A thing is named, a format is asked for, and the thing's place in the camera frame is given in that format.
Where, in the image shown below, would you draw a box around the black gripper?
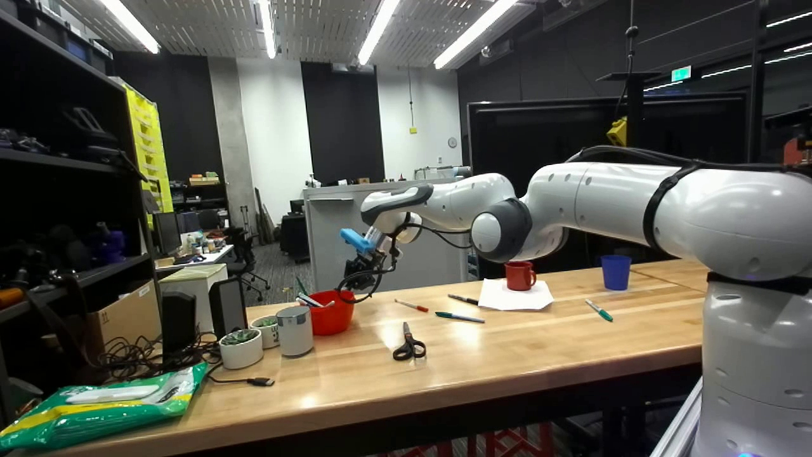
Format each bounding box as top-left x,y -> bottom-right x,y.
339,251 -> 385,299

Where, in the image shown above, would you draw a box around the orange plastic bowl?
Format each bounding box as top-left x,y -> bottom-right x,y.
305,288 -> 358,339

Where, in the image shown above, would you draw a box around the long green marker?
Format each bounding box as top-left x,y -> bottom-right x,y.
434,307 -> 487,326

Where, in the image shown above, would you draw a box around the short green marker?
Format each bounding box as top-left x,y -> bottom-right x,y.
584,297 -> 616,323

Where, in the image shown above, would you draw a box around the clear pen red cap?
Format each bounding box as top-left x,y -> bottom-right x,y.
394,296 -> 432,315

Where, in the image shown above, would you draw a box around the grey cylindrical can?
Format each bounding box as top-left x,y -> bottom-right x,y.
277,299 -> 317,356

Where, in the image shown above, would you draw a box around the black scissors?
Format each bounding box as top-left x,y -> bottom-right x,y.
390,317 -> 429,364

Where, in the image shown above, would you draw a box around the small white succulent pot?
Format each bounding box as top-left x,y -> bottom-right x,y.
251,312 -> 285,351

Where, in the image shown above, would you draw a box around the black office chair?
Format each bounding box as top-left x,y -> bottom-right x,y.
224,226 -> 273,302

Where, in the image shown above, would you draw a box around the black speaker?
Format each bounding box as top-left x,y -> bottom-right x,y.
207,275 -> 251,339
160,289 -> 200,365

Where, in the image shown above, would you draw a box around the large white succulent pot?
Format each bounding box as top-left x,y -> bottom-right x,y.
215,326 -> 266,372

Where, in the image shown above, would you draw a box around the white paper sheet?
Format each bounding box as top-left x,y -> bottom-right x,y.
478,275 -> 555,312

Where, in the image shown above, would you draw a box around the white box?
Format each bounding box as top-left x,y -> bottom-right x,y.
157,263 -> 231,332

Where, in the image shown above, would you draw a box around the red mug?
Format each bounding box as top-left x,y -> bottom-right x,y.
502,256 -> 540,293

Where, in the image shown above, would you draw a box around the brown cardboard box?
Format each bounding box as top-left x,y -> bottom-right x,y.
83,278 -> 162,353

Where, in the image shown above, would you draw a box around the yellow banner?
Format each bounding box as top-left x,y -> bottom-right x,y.
124,82 -> 178,213

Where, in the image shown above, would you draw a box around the purple object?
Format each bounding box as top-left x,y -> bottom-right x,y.
92,221 -> 129,264

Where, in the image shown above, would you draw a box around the ceiling light strip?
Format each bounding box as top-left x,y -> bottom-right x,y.
100,0 -> 162,57
251,0 -> 278,61
356,0 -> 403,68
432,0 -> 521,72

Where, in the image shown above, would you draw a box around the blue cup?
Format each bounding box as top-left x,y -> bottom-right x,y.
599,251 -> 634,293

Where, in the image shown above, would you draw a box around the green wipes package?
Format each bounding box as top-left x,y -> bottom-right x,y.
0,359 -> 214,453

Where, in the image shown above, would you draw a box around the yellow hanging object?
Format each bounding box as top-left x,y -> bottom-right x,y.
607,115 -> 631,152

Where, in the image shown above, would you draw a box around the black storage shelf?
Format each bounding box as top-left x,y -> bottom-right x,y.
0,0 -> 160,417

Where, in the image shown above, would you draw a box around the black stand pole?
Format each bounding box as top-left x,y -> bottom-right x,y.
599,0 -> 663,152

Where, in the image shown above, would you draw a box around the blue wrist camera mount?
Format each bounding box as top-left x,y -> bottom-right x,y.
338,226 -> 377,256

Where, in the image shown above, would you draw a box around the black camera cable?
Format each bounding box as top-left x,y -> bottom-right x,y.
338,212 -> 478,304

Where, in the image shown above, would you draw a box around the tangled black cables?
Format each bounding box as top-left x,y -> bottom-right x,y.
105,331 -> 176,382

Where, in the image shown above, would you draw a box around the black cabinet enclosure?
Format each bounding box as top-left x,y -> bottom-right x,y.
461,92 -> 750,275

